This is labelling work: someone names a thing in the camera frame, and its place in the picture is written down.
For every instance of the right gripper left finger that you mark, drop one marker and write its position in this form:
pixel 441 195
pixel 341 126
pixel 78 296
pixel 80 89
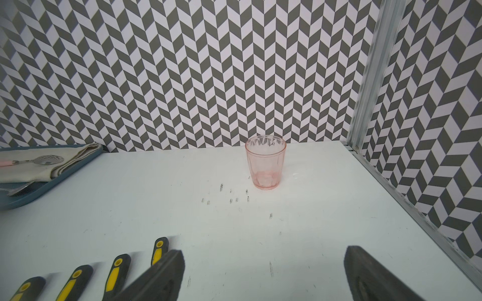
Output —
pixel 162 281

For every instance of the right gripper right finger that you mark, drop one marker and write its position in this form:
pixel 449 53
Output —
pixel 368 279

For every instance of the pink translucent cup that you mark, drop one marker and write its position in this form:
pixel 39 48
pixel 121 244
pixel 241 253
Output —
pixel 265 156

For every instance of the dark teal tray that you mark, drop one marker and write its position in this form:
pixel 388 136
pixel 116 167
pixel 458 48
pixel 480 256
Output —
pixel 38 189

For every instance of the beige folded cloth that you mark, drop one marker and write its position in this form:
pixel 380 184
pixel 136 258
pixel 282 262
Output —
pixel 24 173

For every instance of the pink handled spoon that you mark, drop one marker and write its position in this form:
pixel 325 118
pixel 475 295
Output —
pixel 42 160

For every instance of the white handled spoon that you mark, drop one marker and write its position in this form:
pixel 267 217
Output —
pixel 22 189

